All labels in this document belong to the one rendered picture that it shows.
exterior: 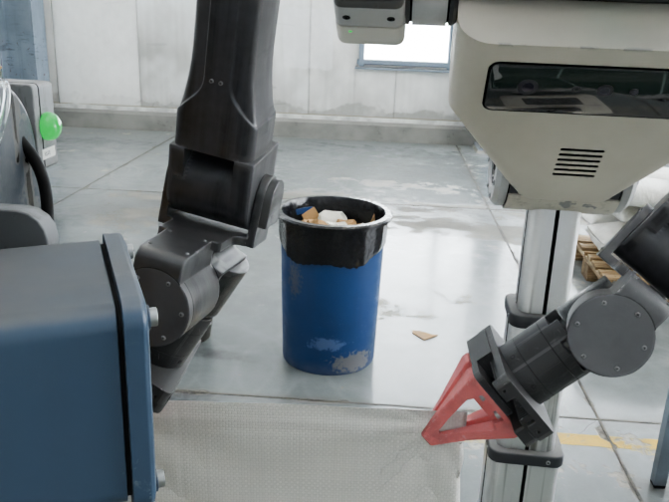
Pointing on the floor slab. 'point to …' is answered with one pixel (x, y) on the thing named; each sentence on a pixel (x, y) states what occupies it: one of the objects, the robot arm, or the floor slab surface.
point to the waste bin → (331, 283)
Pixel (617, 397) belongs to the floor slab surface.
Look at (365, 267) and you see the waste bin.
